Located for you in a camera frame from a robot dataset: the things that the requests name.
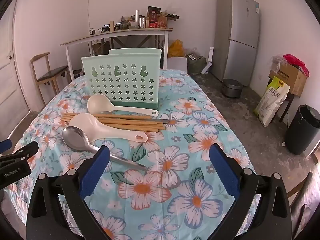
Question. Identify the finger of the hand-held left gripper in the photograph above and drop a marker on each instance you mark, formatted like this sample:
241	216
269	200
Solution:
22	152
5	145

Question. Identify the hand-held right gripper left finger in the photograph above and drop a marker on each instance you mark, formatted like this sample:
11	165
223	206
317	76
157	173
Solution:
93	172

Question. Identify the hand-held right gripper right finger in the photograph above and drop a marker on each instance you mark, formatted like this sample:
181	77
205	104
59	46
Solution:
225	172

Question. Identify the large metal spoon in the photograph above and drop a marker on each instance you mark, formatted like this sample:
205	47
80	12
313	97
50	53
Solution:
75	137

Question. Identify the large white rice paddle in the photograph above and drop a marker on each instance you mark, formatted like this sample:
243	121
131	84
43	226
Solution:
85	122

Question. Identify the bundle of wooden chopsticks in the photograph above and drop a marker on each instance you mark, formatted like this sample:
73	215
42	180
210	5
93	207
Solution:
130	125

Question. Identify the small white plastic spoon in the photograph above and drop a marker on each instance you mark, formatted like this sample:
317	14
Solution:
96	103

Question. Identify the green plastic utensil holder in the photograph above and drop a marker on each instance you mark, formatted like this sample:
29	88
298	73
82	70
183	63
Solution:
125	85

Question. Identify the floral blue tablecloth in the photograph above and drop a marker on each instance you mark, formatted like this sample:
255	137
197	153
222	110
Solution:
175	155

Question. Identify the white wooden door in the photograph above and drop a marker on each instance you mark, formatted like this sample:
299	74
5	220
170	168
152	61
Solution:
10	92

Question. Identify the wooden chair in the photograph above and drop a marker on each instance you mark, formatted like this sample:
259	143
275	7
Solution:
51	73
303	192

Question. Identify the yellow and white rice bag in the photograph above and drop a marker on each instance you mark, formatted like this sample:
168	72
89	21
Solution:
271	100

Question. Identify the black trash bin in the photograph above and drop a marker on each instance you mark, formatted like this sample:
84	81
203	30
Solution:
302	130

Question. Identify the white narrow board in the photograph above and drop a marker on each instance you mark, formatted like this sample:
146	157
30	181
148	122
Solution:
207	65

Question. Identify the green sack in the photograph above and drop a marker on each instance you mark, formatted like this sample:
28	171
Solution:
197	66

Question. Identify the large cardboard box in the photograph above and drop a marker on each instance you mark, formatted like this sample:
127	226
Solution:
290	77

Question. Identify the white box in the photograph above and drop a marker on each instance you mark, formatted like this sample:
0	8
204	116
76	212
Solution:
177	63

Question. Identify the red plastic bag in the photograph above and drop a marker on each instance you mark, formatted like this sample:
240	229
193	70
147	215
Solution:
295	61

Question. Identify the yellow plastic bag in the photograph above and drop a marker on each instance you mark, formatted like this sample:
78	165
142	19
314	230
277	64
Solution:
176	48

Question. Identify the grey refrigerator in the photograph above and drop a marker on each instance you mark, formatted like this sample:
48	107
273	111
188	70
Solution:
237	30

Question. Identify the black handheld device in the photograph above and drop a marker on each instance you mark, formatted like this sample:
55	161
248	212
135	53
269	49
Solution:
118	26
105	27

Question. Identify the white side table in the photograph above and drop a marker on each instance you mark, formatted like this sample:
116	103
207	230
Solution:
140	30

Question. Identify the cola bottle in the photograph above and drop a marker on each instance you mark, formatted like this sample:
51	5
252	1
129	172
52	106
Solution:
153	22

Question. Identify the printed cardboard box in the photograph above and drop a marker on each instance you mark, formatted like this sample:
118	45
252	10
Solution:
162	21

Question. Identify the black flat item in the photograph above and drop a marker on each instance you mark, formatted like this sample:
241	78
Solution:
173	17

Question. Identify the dark brown box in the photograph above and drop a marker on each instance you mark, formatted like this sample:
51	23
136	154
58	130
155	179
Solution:
153	9

